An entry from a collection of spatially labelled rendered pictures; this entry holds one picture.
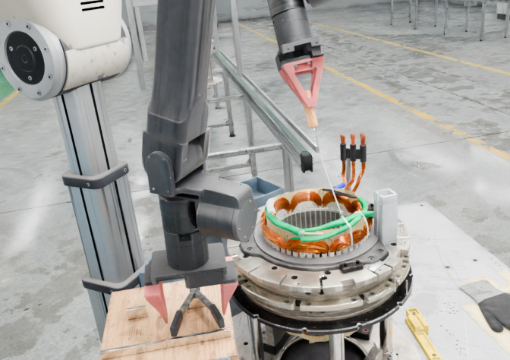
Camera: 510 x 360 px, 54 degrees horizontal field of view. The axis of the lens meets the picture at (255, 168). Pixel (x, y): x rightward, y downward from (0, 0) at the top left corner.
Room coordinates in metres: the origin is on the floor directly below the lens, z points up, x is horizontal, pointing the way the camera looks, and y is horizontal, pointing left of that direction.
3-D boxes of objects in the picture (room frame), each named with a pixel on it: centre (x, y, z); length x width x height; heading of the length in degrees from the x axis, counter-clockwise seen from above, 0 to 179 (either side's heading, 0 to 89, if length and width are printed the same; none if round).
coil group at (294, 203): (0.85, -0.09, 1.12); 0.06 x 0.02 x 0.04; 101
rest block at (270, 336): (0.85, 0.00, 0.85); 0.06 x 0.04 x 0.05; 147
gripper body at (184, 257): (0.60, 0.10, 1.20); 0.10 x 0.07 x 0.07; 97
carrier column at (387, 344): (0.78, -0.22, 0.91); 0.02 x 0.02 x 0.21
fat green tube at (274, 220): (0.74, -0.03, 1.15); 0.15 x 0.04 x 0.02; 11
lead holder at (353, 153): (0.87, -0.18, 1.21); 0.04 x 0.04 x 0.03; 11
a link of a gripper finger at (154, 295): (0.60, 0.13, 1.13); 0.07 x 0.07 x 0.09; 7
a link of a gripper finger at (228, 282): (0.60, 0.08, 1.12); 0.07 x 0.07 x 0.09; 7
